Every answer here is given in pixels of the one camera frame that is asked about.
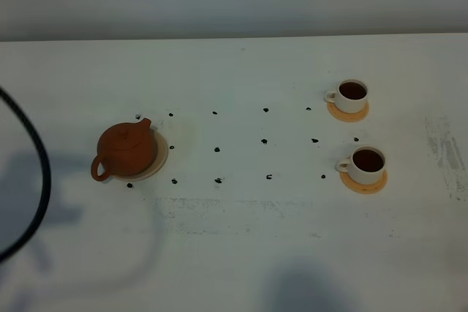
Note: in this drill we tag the brown clay teapot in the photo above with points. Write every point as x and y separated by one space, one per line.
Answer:
124 149

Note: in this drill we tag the cream round teapot coaster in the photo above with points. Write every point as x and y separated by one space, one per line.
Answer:
162 150

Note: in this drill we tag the far orange round coaster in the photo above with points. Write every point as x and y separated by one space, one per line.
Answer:
347 117

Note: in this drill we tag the orange round coaster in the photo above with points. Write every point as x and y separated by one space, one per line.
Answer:
365 188
347 117

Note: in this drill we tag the far white teacup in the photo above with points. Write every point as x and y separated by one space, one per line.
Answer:
350 96

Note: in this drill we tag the white teacup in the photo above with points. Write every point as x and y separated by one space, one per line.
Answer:
350 96
365 165

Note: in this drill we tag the near orange round coaster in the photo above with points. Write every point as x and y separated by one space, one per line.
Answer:
365 188

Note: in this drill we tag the near white teacup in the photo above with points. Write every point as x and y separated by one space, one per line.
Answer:
365 165

